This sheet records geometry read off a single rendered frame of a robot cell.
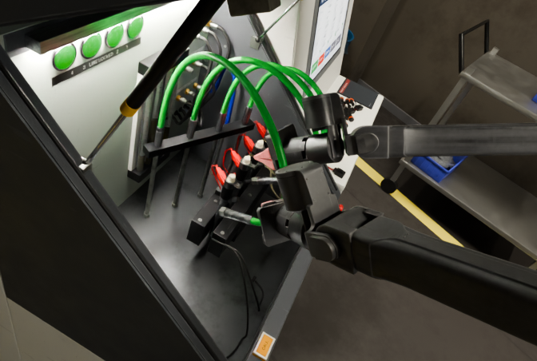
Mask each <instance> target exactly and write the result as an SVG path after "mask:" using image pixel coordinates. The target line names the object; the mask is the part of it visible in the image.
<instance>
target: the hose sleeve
mask: <svg viewBox="0 0 537 361"><path fill-rule="evenodd" d="M225 216H226V217H228V218H229V219H232V220H237V221H240V222H242V223H244V224H249V225H253V224H251V223H250V220H251V219H252V218H253V217H254V218H255V216H251V215H248V214H244V213H242V212H238V211H235V210H232V209H229V208H228V209H226V210H225Z"/></svg>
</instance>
